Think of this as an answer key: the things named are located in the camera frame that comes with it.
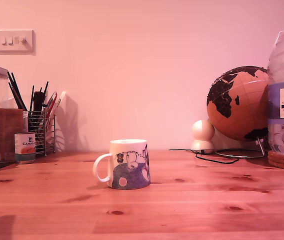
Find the white mug with blue cartoon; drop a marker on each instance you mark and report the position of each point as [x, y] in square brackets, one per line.
[132, 175]

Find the cork globe with dark continents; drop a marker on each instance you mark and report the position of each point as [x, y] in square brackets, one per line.
[244, 110]

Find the black chopstick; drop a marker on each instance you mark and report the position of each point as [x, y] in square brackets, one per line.
[19, 92]
[16, 91]
[15, 96]

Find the white stick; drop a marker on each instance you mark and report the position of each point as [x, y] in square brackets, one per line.
[61, 98]

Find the white wall switch plate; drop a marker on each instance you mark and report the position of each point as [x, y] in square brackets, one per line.
[14, 47]

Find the white labelled tin can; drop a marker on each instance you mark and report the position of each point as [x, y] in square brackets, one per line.
[24, 150]

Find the red pencil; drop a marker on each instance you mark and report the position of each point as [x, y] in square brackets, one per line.
[51, 101]

